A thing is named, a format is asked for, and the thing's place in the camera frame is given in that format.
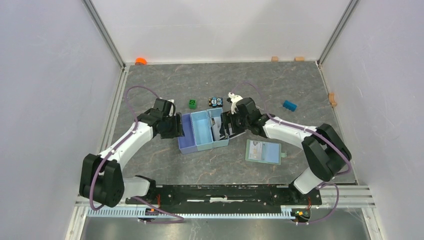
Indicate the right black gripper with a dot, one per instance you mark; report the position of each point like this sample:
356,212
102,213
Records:
227,118

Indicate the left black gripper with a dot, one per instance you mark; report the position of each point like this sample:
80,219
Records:
177,131

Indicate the stack of credit cards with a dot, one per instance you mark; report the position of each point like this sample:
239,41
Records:
217,130

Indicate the blue three-compartment organizer tray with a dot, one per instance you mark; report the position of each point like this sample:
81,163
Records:
197,132

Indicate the silver VIP card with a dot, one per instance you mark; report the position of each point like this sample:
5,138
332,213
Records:
254,151

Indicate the green card holder wallet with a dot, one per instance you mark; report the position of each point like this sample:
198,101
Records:
272,153

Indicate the silver magnetic stripe card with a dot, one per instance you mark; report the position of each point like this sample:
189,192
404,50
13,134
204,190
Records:
236,134

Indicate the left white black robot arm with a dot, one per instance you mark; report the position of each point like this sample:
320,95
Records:
102,179

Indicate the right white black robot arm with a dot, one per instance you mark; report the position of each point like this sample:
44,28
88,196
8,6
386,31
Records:
326,154

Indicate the black blue owl toy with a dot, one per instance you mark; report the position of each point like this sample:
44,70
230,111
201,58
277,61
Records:
215,102

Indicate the green toy cube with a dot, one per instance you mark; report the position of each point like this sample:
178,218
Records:
192,104

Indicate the blue toy brick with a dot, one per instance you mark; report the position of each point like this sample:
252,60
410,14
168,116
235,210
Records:
289,105

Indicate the orange round cap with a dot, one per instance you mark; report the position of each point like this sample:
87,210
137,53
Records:
140,61

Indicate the curved wooden piece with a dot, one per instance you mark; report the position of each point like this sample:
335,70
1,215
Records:
332,100

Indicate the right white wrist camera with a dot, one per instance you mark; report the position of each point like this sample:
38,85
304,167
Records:
233,99

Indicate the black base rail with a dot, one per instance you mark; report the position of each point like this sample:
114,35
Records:
229,198

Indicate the aluminium frame rail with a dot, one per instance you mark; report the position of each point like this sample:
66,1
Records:
143,212

